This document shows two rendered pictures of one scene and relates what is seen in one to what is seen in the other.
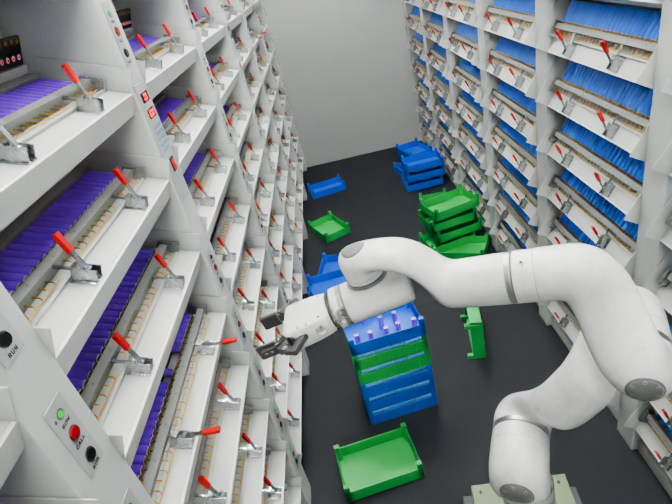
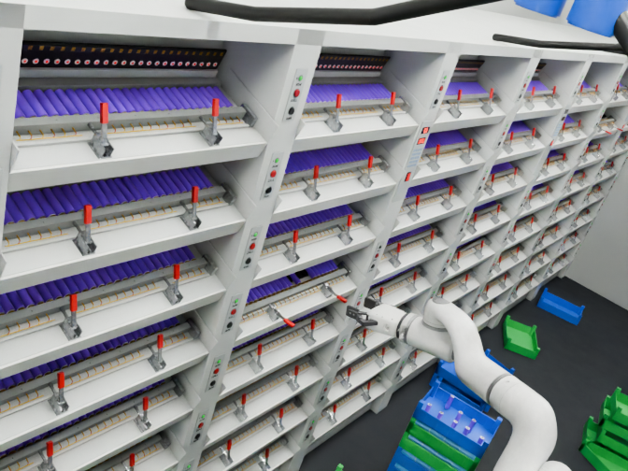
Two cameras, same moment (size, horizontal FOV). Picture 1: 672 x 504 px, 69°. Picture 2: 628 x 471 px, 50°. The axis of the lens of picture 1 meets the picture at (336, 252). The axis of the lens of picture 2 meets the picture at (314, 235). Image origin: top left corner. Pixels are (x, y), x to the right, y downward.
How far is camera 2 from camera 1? 0.95 m
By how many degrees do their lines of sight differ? 24
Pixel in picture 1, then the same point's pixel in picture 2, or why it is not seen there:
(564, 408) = not seen: outside the picture
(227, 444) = (285, 352)
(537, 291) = (500, 402)
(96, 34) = (427, 83)
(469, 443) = not seen: outside the picture
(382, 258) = (447, 316)
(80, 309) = (296, 205)
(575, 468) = not seen: outside the picture
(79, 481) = (236, 264)
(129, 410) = (270, 267)
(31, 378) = (261, 211)
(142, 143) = (400, 152)
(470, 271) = (482, 364)
